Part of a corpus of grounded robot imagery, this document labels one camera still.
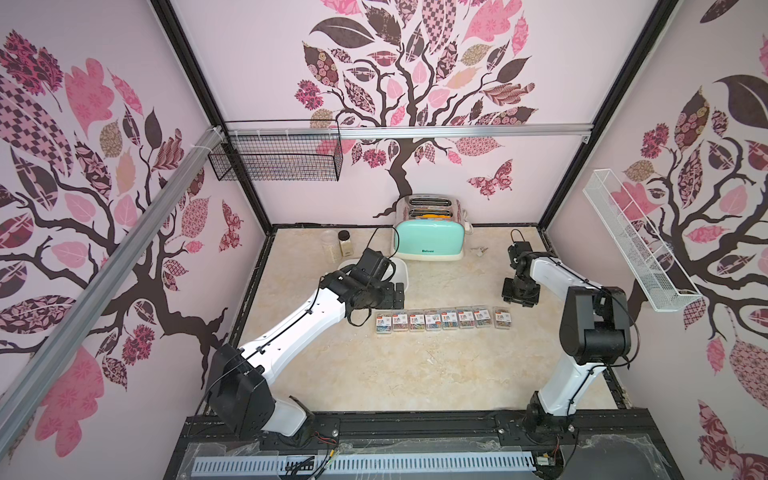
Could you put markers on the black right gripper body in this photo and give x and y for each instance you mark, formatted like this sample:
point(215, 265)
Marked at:
point(520, 290)

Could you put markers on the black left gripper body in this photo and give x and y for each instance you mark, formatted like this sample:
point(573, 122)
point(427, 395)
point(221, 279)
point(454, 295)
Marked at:
point(380, 296)

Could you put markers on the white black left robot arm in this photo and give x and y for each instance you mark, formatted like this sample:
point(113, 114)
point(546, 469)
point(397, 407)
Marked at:
point(239, 388)

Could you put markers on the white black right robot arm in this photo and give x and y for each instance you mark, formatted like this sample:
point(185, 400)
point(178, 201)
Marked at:
point(594, 334)

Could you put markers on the white plastic storage box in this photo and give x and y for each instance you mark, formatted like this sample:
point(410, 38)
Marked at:
point(401, 273)

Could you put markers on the black-lidded spice jar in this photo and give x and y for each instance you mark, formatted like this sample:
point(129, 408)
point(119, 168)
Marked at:
point(345, 243)

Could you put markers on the clear plastic jar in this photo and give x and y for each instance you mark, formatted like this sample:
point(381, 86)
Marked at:
point(330, 246)

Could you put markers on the mint green toaster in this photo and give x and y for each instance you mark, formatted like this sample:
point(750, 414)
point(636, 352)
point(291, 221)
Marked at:
point(430, 227)

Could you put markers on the white wire wall basket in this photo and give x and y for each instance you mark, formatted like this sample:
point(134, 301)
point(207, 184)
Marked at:
point(666, 284)

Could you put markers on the black wire wall basket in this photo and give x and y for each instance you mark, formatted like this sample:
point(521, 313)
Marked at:
point(279, 150)

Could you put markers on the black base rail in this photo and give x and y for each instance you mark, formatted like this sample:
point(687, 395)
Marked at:
point(601, 444)

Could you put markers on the white slotted cable duct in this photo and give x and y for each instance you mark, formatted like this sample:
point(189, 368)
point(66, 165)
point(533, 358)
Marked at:
point(361, 464)

